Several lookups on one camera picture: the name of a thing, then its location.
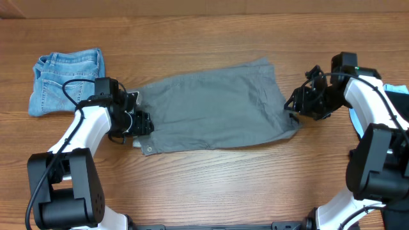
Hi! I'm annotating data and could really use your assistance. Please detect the grey shorts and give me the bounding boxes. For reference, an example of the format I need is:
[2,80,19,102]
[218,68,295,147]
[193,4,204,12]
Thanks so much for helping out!
[133,58,301,155]

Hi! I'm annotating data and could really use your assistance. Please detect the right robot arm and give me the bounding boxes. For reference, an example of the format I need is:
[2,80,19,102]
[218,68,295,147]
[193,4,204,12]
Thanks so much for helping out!
[284,52,408,229]

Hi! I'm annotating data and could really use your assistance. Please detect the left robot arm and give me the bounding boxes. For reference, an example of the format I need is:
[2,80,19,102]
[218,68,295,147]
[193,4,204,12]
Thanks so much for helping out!
[25,77,154,230]

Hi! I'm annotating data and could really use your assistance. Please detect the light blue garment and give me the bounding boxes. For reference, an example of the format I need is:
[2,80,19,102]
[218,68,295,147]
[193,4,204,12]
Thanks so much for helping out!
[344,82,398,138]

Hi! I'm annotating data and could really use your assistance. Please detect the folded blue denim jeans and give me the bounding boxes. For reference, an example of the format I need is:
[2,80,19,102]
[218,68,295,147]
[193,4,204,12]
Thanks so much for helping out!
[28,48,105,117]

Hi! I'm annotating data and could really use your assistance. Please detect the black garment with logo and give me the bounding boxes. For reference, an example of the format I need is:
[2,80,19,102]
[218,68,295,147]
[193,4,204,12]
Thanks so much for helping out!
[382,90,408,230]

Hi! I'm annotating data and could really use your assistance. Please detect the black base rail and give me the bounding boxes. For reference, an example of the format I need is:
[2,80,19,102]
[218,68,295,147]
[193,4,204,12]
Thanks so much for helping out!
[133,222,301,230]

